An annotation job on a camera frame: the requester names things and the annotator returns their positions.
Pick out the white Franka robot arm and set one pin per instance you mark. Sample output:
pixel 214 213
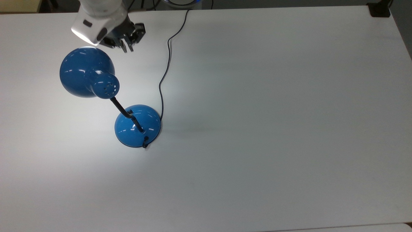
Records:
pixel 96 19

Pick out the beige wooden furniture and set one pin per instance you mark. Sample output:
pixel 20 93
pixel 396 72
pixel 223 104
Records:
pixel 19 4

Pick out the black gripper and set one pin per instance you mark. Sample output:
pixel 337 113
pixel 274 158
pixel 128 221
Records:
pixel 124 30

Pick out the black table clamp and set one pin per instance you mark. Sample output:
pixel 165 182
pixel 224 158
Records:
pixel 379 9

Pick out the blue desk lamp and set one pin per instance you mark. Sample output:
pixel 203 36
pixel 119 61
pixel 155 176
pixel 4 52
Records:
pixel 87 74

